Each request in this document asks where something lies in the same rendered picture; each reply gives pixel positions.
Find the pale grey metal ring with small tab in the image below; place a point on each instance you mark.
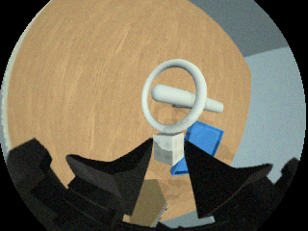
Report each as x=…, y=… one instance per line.
x=169, y=143

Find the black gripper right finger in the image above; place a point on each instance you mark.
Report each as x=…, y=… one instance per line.
x=214, y=182

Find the blue tray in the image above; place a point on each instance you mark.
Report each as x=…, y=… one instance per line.
x=206, y=137

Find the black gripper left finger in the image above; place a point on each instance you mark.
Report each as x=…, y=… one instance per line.
x=123, y=177

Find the grey t-shaped steel stake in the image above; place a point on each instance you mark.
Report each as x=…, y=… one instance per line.
x=178, y=98

